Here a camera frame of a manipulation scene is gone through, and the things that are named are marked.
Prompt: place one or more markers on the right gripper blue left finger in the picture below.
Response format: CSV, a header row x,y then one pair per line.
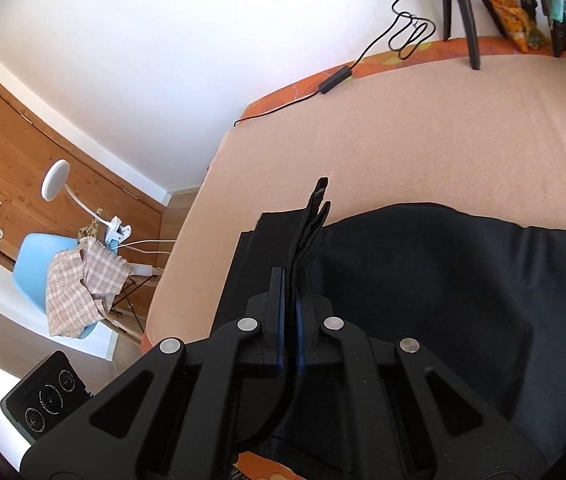
x,y
267,309

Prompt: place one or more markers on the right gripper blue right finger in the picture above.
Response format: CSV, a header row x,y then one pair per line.
x,y
311,310

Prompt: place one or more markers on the black pants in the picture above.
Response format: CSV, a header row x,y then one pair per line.
x,y
488,297

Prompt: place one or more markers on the pink plaid cloth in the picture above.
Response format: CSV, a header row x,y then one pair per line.
x,y
81,286

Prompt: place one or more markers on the white clip desk lamp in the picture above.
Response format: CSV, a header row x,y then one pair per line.
x,y
55,182

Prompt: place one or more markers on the light blue chair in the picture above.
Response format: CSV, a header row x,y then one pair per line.
x,y
35,255

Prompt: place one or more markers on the wooden door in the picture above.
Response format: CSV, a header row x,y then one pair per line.
x,y
28,148

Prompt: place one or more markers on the orange patterned folded umbrella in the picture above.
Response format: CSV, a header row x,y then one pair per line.
x,y
519,27

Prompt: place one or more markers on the black mini tripod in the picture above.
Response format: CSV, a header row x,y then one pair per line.
x,y
469,24

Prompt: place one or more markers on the black camera module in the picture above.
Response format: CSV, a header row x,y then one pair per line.
x,y
44,397

